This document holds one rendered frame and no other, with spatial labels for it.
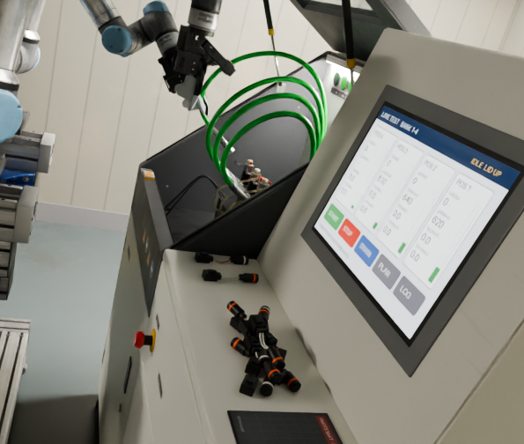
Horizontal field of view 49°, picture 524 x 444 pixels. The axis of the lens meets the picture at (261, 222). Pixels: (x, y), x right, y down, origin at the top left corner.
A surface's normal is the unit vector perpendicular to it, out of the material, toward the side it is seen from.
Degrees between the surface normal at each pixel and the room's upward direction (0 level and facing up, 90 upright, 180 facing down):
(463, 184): 76
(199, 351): 0
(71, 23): 90
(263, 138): 90
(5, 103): 98
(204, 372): 0
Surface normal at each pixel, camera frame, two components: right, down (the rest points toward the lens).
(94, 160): 0.24, 0.39
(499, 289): -0.84, -0.35
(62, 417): 0.26, -0.91
